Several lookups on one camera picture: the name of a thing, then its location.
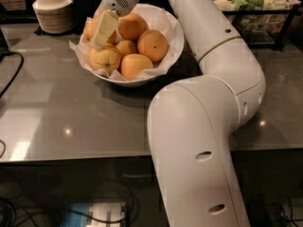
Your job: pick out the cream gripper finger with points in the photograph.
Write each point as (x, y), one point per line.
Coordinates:
(106, 26)

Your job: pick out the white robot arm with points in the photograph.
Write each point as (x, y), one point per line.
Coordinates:
(190, 120)

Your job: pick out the white paper bowl liner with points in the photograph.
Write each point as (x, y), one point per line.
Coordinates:
(164, 19)

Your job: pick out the white ceramic bowl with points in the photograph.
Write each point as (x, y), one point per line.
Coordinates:
(176, 38)

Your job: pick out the black cup holder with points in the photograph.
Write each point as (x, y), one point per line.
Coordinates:
(83, 9)

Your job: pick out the small orange centre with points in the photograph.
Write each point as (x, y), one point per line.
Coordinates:
(126, 47)

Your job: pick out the stack of paper bowls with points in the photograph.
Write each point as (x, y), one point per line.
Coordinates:
(55, 16)

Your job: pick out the green packet in rack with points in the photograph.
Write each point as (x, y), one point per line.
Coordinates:
(248, 4)

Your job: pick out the blue white box below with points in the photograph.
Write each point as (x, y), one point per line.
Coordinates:
(104, 214)

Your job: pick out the black wire rack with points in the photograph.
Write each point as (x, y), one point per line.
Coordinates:
(262, 28)

